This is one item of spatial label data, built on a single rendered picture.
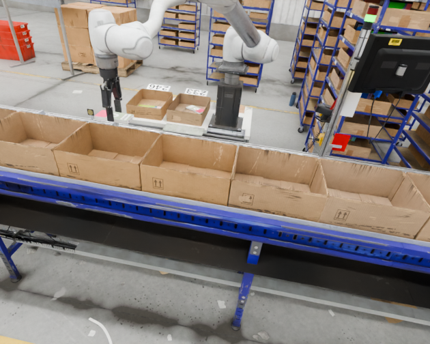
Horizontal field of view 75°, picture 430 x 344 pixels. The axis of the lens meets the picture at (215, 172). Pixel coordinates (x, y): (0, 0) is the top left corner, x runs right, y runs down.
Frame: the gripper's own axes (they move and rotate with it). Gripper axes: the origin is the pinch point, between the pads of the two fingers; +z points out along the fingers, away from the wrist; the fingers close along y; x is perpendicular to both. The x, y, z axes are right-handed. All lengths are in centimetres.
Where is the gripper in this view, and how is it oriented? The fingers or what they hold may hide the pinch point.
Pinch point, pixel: (114, 111)
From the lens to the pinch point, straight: 141.3
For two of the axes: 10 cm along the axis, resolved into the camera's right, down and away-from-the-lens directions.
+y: 1.7, -5.6, 8.1
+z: -0.8, 8.1, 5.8
